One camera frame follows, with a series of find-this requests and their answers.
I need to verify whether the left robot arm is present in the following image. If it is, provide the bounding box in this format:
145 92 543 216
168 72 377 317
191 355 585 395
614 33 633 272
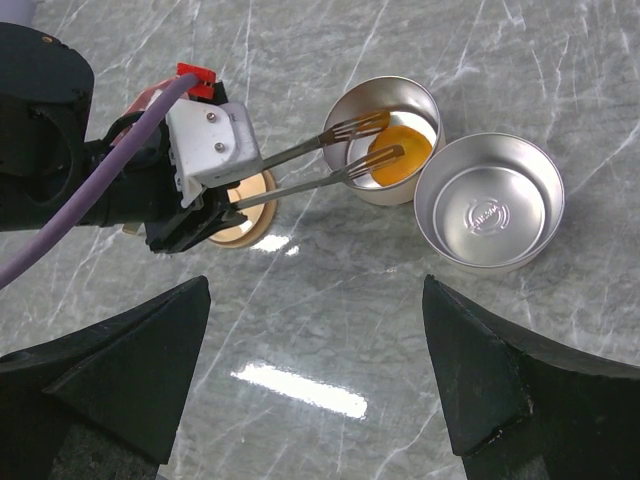
1 22 247 253

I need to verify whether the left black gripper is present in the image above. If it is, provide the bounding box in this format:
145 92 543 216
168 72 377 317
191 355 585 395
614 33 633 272
82 82 246 254

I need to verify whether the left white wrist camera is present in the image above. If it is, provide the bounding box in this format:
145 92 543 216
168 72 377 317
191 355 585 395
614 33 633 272
165 99 263 208

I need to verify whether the orange egg yolk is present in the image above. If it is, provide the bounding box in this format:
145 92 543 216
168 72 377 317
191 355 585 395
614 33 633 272
368 125 432 187

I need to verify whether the pink polka dot plate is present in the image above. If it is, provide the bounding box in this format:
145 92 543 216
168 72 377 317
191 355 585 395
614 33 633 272
109 76 177 147

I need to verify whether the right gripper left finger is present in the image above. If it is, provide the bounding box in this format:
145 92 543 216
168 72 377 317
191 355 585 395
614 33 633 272
1 276 211 479

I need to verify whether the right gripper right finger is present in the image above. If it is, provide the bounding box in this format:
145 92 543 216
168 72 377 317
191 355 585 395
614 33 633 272
422 276 639 479

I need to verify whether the beige round lid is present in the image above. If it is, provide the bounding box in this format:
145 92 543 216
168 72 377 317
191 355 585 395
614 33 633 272
209 171 277 249

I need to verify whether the beige steel container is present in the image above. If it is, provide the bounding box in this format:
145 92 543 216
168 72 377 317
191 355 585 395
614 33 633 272
323 76 446 206
413 133 565 275

